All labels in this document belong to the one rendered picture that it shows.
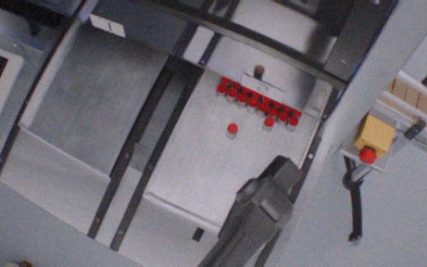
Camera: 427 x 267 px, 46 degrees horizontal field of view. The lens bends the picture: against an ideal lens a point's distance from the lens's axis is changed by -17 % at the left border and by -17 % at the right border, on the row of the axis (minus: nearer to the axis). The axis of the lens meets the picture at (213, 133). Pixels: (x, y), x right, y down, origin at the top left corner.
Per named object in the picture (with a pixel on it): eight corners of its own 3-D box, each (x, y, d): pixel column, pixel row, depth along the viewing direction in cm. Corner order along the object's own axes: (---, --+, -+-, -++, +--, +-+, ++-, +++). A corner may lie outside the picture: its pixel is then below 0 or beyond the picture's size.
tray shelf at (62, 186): (74, 5, 132) (73, 2, 130) (341, 116, 126) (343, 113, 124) (-12, 172, 121) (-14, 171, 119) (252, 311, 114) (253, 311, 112)
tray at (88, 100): (88, 6, 130) (86, 0, 127) (182, 40, 128) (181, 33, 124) (21, 128, 122) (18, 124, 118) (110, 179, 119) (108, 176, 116)
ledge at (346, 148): (357, 97, 127) (358, 95, 125) (399, 120, 126) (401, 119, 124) (337, 151, 124) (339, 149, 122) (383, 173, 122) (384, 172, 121)
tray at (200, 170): (215, 53, 127) (215, 47, 123) (324, 104, 124) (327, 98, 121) (144, 197, 119) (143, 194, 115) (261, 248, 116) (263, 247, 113)
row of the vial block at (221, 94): (218, 88, 125) (219, 81, 120) (296, 124, 123) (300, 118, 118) (214, 97, 124) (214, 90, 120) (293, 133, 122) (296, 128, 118)
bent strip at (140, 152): (138, 148, 121) (135, 141, 115) (151, 155, 121) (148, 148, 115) (110, 208, 118) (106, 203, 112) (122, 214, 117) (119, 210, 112)
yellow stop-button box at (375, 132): (362, 115, 116) (370, 105, 109) (388, 130, 115) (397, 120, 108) (351, 147, 114) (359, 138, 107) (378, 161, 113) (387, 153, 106)
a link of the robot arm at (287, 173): (242, 192, 87) (281, 229, 87) (291, 137, 90) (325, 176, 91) (219, 197, 98) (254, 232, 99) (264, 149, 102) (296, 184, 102)
